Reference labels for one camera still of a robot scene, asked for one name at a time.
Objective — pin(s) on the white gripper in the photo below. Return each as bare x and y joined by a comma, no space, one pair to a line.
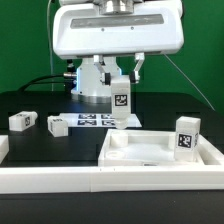
82,30

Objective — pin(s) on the white square table top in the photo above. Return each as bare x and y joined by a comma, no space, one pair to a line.
141,148

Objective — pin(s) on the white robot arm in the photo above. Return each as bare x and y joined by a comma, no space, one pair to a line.
88,86

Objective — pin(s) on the white sheet with markers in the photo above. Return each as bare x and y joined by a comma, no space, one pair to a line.
88,119

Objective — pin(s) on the white U-shaped fence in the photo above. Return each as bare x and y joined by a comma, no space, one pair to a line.
209,175

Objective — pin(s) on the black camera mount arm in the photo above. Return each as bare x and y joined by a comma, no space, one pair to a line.
71,70

